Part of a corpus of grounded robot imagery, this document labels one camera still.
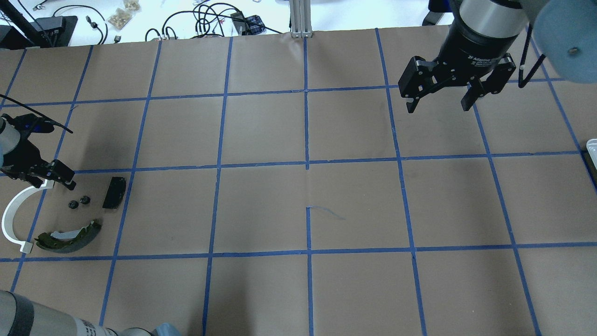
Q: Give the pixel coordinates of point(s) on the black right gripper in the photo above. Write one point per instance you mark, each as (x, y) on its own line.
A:
(471, 50)

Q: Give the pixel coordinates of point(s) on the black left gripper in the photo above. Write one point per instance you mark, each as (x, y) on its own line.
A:
(18, 156)

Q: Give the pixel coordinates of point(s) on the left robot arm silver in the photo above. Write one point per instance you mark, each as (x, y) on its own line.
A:
(28, 123)

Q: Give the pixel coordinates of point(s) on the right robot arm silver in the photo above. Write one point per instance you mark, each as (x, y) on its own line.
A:
(561, 31)

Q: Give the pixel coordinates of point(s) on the ribbed metal tray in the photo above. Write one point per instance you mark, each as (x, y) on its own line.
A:
(591, 146)

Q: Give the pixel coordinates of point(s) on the black brake pad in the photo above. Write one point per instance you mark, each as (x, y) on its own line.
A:
(115, 193)

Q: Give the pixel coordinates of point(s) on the green brake shoe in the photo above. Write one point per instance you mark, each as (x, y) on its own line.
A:
(71, 241)

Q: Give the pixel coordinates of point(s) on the white curved plastic bracket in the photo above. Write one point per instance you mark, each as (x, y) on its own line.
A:
(7, 221)

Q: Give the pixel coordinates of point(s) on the aluminium frame post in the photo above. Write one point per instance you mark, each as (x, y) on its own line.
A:
(300, 18)

